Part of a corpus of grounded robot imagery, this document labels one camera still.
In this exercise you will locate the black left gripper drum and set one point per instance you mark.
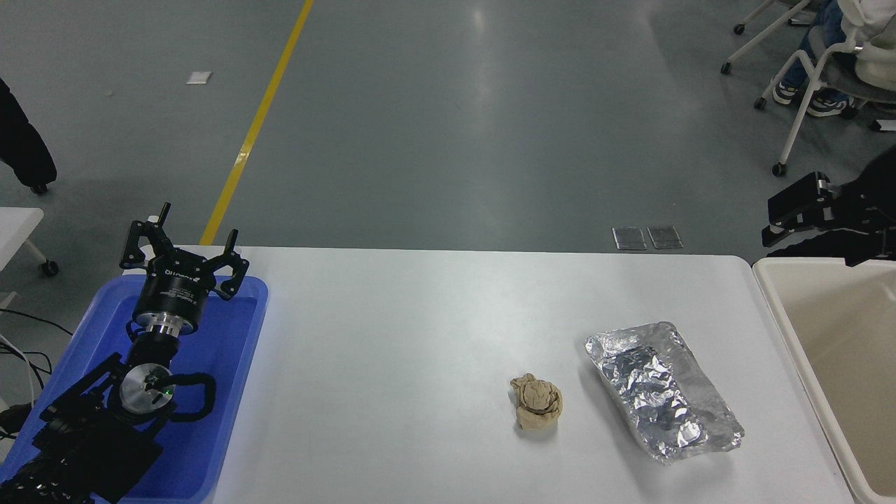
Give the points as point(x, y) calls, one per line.
point(171, 290)

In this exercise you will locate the foil plate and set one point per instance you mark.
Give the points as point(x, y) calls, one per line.
point(658, 392)

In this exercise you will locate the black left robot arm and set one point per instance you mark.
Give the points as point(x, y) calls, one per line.
point(91, 434)

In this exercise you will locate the metal floor plate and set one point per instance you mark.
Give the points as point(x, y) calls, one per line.
point(665, 236)
point(629, 238)

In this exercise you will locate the blue plastic tray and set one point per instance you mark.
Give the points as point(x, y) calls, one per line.
point(224, 364)

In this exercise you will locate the person in dark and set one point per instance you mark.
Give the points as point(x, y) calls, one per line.
point(21, 147)

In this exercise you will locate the crumpled tan paper ball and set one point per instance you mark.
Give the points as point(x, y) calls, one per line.
point(537, 402)

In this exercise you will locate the white wheeled chair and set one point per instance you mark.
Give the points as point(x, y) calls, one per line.
point(759, 35)
point(805, 91)

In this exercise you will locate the large pale bin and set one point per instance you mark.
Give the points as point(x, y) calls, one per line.
point(840, 350)

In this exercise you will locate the seated person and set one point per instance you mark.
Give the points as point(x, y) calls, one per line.
point(868, 42)

